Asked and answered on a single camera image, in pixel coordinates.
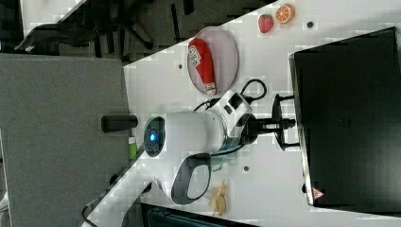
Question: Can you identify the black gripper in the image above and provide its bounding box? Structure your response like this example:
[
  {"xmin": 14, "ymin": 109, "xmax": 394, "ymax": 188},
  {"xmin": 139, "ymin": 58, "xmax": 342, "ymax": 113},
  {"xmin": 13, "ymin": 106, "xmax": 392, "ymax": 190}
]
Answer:
[{"xmin": 242, "ymin": 114, "xmax": 295, "ymax": 144}]

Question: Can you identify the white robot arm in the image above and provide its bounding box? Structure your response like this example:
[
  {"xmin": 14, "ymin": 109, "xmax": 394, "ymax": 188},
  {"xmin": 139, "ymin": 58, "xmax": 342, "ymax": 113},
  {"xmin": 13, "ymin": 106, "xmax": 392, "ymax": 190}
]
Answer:
[{"xmin": 80, "ymin": 90, "xmax": 295, "ymax": 227}]

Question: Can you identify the green mug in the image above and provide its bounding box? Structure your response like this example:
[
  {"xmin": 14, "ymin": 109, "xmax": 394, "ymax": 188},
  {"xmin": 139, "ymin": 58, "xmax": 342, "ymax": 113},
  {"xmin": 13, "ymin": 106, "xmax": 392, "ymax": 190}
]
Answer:
[{"xmin": 211, "ymin": 153, "xmax": 235, "ymax": 172}]

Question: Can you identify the grey oval plate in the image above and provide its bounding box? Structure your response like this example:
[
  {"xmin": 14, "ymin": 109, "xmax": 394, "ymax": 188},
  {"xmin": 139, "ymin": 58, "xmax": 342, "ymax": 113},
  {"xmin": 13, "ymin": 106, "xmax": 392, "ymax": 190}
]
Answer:
[{"xmin": 187, "ymin": 26, "xmax": 238, "ymax": 96}]

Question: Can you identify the toy banana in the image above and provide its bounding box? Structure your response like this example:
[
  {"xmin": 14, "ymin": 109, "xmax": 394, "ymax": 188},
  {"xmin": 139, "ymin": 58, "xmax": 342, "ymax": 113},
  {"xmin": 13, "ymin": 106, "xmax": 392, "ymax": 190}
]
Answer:
[{"xmin": 203, "ymin": 182, "xmax": 227, "ymax": 216}]

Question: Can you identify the red ketchup bottle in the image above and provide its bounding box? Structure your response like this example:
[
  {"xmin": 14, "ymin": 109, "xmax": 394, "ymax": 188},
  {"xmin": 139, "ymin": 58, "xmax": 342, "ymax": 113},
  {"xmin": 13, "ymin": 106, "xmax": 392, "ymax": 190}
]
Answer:
[{"xmin": 188, "ymin": 38, "xmax": 217, "ymax": 96}]

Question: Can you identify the toy strawberry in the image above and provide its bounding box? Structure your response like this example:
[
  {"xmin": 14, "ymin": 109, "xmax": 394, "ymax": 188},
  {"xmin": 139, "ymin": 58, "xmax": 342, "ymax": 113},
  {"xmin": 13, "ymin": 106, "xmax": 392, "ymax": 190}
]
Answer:
[{"xmin": 258, "ymin": 14, "xmax": 274, "ymax": 33}]

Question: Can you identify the toy orange slice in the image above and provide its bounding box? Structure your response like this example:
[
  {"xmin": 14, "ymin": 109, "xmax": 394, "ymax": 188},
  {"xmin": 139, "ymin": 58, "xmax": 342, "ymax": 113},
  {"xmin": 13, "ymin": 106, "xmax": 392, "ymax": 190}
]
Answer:
[{"xmin": 275, "ymin": 4, "xmax": 296, "ymax": 24}]

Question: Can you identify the dark blue bin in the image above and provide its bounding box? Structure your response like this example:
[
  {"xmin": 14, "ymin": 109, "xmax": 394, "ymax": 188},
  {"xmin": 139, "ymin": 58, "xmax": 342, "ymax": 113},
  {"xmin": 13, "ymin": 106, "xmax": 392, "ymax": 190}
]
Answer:
[{"xmin": 141, "ymin": 203, "xmax": 257, "ymax": 227}]

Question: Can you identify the black cup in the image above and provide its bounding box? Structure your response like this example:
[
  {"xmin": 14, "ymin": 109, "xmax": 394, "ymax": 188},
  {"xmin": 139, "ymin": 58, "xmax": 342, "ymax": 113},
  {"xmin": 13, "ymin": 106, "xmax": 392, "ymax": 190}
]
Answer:
[{"xmin": 101, "ymin": 115, "xmax": 138, "ymax": 133}]

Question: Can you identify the black office chair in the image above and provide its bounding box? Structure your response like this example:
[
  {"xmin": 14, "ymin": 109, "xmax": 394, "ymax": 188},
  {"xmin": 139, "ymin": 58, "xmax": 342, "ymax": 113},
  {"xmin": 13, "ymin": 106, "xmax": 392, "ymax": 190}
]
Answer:
[{"xmin": 14, "ymin": 0, "xmax": 153, "ymax": 50}]

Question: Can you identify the green handled tool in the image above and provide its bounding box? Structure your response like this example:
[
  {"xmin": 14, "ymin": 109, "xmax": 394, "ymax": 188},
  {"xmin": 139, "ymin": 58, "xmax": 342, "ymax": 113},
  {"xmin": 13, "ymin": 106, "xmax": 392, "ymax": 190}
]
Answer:
[{"xmin": 129, "ymin": 136, "xmax": 137, "ymax": 160}]

